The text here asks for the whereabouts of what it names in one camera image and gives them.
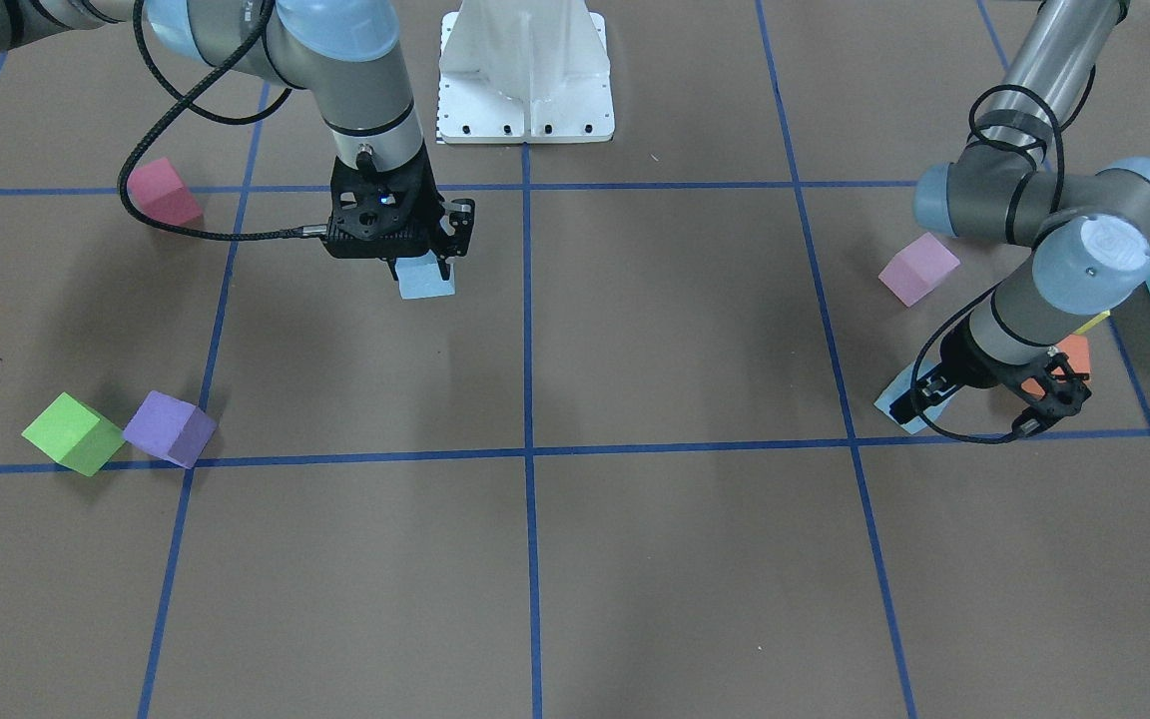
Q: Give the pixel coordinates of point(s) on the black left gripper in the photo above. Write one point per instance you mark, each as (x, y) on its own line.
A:
(964, 363)

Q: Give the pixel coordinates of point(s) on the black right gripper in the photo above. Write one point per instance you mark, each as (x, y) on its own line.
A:
(459, 222)

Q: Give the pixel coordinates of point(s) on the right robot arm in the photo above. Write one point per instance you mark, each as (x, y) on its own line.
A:
(345, 54)

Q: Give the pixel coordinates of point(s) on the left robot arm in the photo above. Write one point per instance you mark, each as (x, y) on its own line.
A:
(1087, 237)

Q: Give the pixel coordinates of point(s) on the light pink foam block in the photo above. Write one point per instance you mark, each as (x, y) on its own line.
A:
(918, 269)

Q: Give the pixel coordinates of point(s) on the yellow foam block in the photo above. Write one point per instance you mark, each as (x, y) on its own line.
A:
(1092, 322)

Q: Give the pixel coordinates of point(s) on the magenta foam block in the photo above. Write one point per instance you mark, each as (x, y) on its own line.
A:
(160, 193)

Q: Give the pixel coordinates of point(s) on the purple foam block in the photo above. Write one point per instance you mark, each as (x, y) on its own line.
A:
(170, 429)

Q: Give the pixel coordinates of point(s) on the green foam block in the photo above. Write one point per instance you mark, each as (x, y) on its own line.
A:
(74, 435)

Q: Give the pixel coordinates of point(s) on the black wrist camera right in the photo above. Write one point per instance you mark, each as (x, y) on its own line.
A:
(385, 220)

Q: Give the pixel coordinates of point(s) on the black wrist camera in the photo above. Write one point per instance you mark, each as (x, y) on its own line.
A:
(1055, 390)
(385, 220)

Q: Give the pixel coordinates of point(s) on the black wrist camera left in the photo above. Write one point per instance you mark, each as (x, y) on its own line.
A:
(1055, 390)

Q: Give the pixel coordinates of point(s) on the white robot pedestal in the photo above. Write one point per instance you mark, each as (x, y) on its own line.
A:
(514, 72)

